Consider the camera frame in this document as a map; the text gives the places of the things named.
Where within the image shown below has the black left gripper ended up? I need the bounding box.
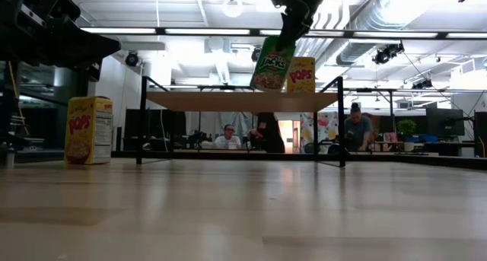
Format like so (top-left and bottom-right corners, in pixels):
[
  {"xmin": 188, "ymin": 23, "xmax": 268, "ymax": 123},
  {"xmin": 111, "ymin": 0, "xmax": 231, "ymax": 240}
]
[{"xmin": 0, "ymin": 0, "xmax": 123, "ymax": 81}]

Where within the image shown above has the yellow Pops cereal box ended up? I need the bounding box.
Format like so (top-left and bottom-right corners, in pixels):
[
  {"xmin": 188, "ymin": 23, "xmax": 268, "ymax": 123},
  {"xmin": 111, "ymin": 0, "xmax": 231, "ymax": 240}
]
[
  {"xmin": 63, "ymin": 95, "xmax": 114, "ymax": 166},
  {"xmin": 285, "ymin": 56, "xmax": 317, "ymax": 94}
]

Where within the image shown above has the green cereal box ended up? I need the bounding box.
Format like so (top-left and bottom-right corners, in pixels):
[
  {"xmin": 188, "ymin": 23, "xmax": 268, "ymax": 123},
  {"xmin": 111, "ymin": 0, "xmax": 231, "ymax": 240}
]
[{"xmin": 249, "ymin": 35, "xmax": 297, "ymax": 93}]

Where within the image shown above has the wooden shelf riser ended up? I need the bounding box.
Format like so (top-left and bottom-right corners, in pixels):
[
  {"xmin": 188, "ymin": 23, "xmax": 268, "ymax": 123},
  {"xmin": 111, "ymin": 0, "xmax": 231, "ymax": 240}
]
[{"xmin": 135, "ymin": 75, "xmax": 347, "ymax": 167}]

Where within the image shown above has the round white pendant lamp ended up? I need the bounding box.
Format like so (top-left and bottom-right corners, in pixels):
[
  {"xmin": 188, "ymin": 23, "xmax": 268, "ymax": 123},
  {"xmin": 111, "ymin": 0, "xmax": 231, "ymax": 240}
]
[{"xmin": 221, "ymin": 0, "xmax": 244, "ymax": 19}]

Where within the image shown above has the black track light cluster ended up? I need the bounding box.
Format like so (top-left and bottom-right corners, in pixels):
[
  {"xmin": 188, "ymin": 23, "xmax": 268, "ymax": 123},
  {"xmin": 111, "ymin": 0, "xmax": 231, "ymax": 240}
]
[
  {"xmin": 411, "ymin": 78, "xmax": 434, "ymax": 91},
  {"xmin": 371, "ymin": 42, "xmax": 406, "ymax": 65}
]

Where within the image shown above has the black cabinet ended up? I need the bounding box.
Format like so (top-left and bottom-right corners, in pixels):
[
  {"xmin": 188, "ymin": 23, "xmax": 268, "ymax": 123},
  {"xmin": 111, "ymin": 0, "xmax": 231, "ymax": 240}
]
[{"xmin": 123, "ymin": 108, "xmax": 187, "ymax": 152}]

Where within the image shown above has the long ceiling light bar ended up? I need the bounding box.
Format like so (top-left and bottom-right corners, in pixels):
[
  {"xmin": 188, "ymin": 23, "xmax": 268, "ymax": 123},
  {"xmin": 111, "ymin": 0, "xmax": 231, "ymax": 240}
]
[{"xmin": 78, "ymin": 26, "xmax": 487, "ymax": 40}]

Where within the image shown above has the person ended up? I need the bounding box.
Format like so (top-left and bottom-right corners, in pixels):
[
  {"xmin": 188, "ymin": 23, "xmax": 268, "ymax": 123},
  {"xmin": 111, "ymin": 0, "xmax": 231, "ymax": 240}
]
[
  {"xmin": 343, "ymin": 102, "xmax": 376, "ymax": 153},
  {"xmin": 247, "ymin": 112, "xmax": 286, "ymax": 154},
  {"xmin": 214, "ymin": 123, "xmax": 243, "ymax": 151}
]

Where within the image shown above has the small white bottle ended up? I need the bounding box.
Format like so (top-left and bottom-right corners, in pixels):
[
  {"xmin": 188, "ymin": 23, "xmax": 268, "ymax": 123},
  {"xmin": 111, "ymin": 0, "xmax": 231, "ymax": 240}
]
[{"xmin": 3, "ymin": 143, "xmax": 16, "ymax": 169}]

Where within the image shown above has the potted green plant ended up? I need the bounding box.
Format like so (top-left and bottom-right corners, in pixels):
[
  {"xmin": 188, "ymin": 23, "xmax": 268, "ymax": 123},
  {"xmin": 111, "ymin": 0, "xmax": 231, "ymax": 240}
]
[{"xmin": 396, "ymin": 119, "xmax": 418, "ymax": 153}]

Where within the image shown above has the blue object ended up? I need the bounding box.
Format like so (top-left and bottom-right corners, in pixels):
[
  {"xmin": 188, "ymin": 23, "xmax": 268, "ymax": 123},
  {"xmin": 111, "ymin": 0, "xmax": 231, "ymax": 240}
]
[{"xmin": 406, "ymin": 134, "xmax": 438, "ymax": 144}]

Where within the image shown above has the black monitor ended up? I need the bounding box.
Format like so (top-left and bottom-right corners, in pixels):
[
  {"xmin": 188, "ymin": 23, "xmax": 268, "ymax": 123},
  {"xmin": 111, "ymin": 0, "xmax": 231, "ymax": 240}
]
[
  {"xmin": 473, "ymin": 111, "xmax": 487, "ymax": 158},
  {"xmin": 425, "ymin": 107, "xmax": 466, "ymax": 137}
]

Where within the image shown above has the dark background table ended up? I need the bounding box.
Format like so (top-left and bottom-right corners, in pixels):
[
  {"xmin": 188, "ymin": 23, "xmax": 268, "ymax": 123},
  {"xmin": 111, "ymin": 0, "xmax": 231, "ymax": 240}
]
[{"xmin": 374, "ymin": 141, "xmax": 476, "ymax": 158}]

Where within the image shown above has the silver ventilation duct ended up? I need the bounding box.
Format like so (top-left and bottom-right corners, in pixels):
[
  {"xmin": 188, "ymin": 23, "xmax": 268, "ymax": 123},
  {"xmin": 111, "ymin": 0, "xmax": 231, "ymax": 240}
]
[{"xmin": 334, "ymin": 0, "xmax": 406, "ymax": 66}]

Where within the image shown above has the colourful wall banner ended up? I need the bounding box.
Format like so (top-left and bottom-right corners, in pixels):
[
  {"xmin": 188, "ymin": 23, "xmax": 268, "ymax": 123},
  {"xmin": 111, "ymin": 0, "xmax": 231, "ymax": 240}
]
[{"xmin": 299, "ymin": 111, "xmax": 339, "ymax": 154}]

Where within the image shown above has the black background gantry frame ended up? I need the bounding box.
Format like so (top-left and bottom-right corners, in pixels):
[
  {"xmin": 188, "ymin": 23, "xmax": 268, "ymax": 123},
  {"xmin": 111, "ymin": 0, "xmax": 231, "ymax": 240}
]
[{"xmin": 342, "ymin": 86, "xmax": 487, "ymax": 119}]

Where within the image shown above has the black metal table frame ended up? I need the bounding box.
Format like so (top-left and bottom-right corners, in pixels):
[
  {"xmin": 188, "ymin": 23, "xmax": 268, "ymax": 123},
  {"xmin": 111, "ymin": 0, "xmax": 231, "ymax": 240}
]
[{"xmin": 14, "ymin": 148, "xmax": 487, "ymax": 171}]

